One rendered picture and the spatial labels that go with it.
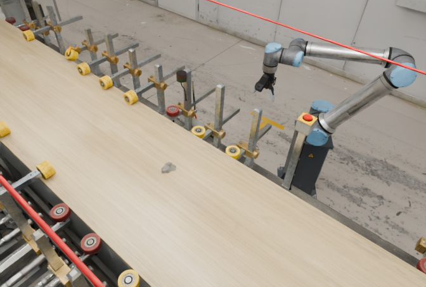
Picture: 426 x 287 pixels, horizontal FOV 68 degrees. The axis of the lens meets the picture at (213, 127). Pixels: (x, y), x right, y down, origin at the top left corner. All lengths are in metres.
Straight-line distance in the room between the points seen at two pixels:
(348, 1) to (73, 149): 3.29
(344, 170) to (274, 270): 1.87
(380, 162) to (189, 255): 2.35
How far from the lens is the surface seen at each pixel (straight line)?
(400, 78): 1.88
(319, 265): 1.46
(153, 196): 1.56
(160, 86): 2.11
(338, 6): 4.14
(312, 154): 2.42
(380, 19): 4.05
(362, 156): 3.32
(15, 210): 1.52
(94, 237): 1.49
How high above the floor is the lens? 2.16
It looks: 42 degrees down
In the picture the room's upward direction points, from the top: 3 degrees clockwise
